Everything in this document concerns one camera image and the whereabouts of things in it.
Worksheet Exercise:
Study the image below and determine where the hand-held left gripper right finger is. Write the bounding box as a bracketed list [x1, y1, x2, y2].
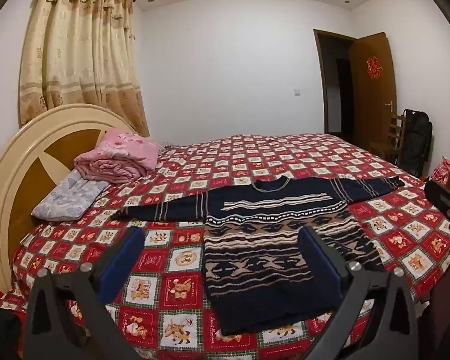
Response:
[298, 227, 421, 360]

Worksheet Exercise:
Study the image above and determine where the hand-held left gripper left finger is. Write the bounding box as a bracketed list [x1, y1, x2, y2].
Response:
[22, 228, 147, 360]

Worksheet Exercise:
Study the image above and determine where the navy patterned knit sweater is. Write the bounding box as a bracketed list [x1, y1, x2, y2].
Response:
[110, 175, 406, 336]

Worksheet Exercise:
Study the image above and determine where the red plaid bag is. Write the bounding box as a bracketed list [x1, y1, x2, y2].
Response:
[433, 157, 450, 187]

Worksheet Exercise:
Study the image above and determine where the red printed patchwork bedspread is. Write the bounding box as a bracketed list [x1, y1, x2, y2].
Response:
[0, 133, 450, 360]

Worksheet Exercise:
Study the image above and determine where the black bag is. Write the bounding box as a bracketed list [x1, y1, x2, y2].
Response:
[400, 109, 434, 179]

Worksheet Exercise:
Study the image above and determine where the wooden chair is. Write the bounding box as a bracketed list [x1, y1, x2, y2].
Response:
[368, 114, 408, 166]

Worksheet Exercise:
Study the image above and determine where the grey floral pillow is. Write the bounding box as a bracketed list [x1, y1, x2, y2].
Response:
[31, 170, 112, 221]

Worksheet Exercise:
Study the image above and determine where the folded pink blanket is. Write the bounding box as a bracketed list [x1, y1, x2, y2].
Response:
[74, 127, 161, 185]

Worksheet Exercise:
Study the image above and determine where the brown wooden door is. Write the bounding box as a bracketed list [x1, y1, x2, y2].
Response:
[348, 32, 398, 158]

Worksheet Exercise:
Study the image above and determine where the cream and brown round headboard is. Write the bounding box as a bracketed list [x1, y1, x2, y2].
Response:
[0, 104, 136, 294]

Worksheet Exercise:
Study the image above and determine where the red paper door decoration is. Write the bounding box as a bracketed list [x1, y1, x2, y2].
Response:
[365, 55, 383, 80]

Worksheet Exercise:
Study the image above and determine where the beige patterned curtain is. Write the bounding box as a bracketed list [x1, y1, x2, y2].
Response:
[18, 0, 151, 138]

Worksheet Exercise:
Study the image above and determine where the dark door frame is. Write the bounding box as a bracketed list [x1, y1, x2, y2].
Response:
[313, 29, 358, 136]

